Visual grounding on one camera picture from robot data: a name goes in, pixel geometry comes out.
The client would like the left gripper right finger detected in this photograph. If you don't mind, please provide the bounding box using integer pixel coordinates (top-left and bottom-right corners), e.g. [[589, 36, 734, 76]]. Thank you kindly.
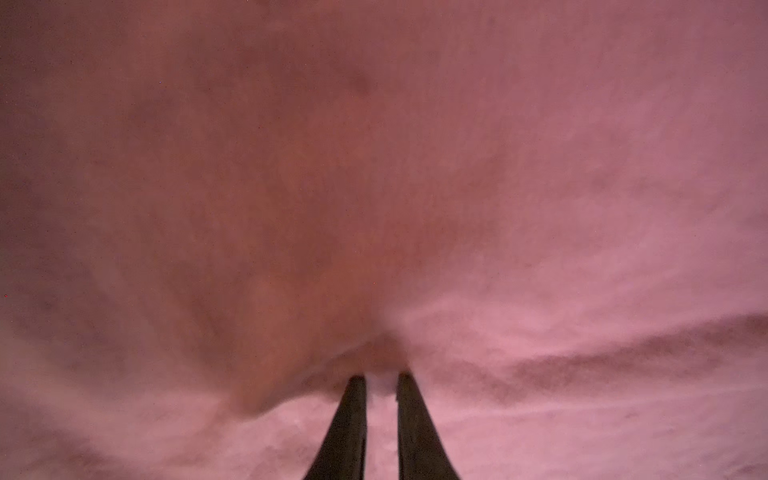
[[396, 373, 460, 480]]

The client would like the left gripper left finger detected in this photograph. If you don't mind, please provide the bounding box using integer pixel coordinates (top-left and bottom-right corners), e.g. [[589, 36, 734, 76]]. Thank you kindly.
[[304, 375, 367, 480]]

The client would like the maroon tank top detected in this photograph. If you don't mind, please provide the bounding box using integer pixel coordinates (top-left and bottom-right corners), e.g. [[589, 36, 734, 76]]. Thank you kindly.
[[1, 1, 767, 479]]

